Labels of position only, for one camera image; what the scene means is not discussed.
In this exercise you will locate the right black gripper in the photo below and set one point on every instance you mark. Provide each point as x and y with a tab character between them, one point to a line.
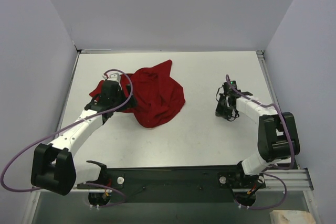
223	107

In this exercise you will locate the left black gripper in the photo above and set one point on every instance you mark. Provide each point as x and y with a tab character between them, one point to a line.
128	98

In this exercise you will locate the red cloth garment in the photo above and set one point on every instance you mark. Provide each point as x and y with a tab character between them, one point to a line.
159	97

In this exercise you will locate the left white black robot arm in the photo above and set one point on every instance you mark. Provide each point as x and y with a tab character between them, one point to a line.
54	168

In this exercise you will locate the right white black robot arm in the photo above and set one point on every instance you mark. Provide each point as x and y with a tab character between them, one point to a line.
277	138

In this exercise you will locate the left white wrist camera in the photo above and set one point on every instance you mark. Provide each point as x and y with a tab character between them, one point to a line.
114	76

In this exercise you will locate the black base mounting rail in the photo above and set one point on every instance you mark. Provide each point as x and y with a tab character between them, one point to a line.
186	184

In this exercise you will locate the aluminium frame rail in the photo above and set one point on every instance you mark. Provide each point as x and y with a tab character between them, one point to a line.
295	180

